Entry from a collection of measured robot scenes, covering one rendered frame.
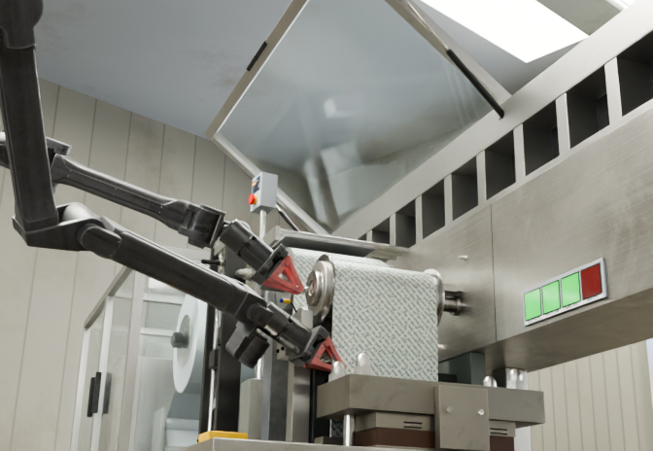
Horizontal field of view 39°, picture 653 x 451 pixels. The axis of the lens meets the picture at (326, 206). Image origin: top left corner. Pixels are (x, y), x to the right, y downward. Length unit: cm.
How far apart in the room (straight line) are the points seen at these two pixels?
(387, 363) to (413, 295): 16
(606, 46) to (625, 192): 29
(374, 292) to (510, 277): 28
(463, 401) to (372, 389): 17
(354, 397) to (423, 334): 35
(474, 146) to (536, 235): 36
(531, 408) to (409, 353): 28
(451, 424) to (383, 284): 38
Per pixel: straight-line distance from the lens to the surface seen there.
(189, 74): 484
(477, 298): 201
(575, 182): 177
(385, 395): 168
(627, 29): 175
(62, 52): 481
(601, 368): 448
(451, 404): 171
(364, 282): 193
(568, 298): 173
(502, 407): 179
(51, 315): 477
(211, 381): 224
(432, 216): 233
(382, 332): 192
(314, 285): 193
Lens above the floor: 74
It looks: 20 degrees up
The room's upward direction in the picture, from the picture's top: 1 degrees clockwise
